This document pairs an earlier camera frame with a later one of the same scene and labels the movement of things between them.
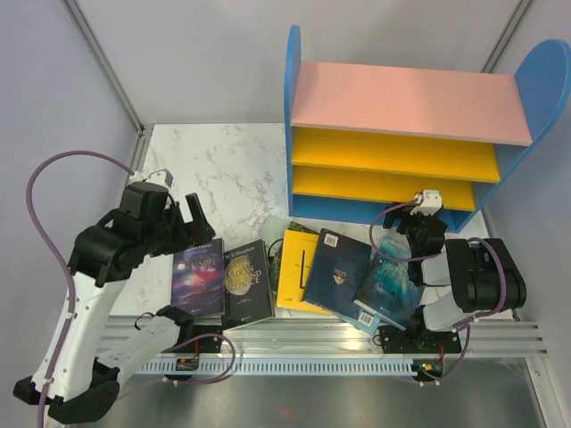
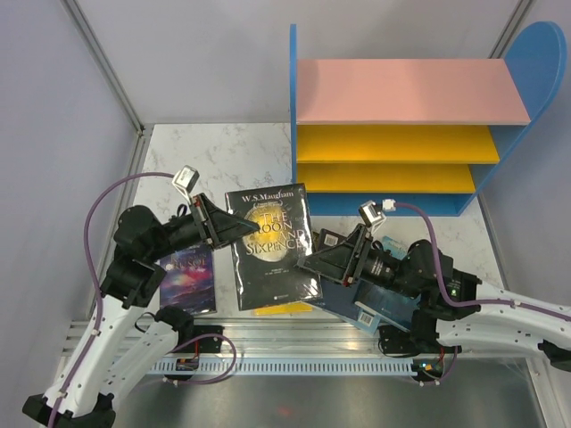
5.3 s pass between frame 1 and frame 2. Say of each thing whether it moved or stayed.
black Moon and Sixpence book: moved
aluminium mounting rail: stayed
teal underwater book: stayed
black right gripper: moved
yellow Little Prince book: moved
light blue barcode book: stayed
